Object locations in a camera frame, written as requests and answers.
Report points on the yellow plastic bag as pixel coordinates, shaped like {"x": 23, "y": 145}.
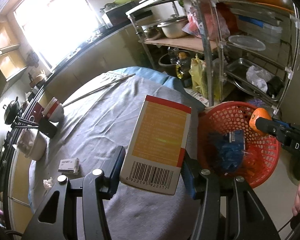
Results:
{"x": 199, "y": 76}

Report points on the round clear plastic lid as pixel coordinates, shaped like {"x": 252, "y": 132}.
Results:
{"x": 247, "y": 42}

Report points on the black microwave oven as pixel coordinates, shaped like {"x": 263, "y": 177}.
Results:
{"x": 117, "y": 15}

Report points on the black wok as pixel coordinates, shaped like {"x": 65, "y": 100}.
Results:
{"x": 11, "y": 111}

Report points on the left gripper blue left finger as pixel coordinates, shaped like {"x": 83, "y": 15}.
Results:
{"x": 99, "y": 185}

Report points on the red plastic mesh basket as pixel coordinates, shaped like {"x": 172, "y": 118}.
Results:
{"x": 230, "y": 116}

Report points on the grey tablecloth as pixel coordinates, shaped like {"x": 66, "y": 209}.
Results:
{"x": 91, "y": 130}

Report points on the yellow wall cabinet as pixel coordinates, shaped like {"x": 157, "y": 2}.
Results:
{"x": 12, "y": 64}

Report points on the long thin stick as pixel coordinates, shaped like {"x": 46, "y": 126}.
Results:
{"x": 98, "y": 89}

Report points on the white purple medicine box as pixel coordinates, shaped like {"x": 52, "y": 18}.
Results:
{"x": 69, "y": 166}

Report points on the orange snack wrapper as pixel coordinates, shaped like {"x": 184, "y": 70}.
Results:
{"x": 249, "y": 162}

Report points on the white plastic bag in tray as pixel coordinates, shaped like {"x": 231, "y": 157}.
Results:
{"x": 258, "y": 77}

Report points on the clear storage box blue lid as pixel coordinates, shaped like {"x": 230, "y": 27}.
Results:
{"x": 259, "y": 29}

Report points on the blue milk carton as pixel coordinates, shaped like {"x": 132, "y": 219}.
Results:
{"x": 237, "y": 136}

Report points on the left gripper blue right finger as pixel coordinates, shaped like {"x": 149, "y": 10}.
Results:
{"x": 201, "y": 184}

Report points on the steel tray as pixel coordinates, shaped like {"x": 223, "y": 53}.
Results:
{"x": 237, "y": 71}

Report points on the steel pot with lid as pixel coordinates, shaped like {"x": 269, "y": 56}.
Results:
{"x": 173, "y": 26}

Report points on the cooking oil bottle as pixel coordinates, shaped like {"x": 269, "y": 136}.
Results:
{"x": 183, "y": 66}

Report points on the white basin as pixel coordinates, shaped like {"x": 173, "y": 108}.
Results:
{"x": 38, "y": 150}

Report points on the white tissue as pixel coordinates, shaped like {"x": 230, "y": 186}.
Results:
{"x": 48, "y": 183}

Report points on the orange white medicine box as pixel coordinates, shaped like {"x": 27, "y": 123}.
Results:
{"x": 157, "y": 147}

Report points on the metal storage rack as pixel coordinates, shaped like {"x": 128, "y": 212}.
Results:
{"x": 217, "y": 22}

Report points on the blue under tablecloth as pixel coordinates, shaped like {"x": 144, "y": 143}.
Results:
{"x": 162, "y": 79}

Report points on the black chopstick holder cup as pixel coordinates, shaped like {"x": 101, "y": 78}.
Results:
{"x": 47, "y": 128}

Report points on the red white stacked bowls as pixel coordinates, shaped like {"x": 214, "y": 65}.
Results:
{"x": 54, "y": 112}

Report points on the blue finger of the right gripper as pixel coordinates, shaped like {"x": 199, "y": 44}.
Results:
{"x": 271, "y": 130}
{"x": 281, "y": 125}

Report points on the blue plastic bag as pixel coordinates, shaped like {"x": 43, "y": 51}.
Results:
{"x": 227, "y": 157}

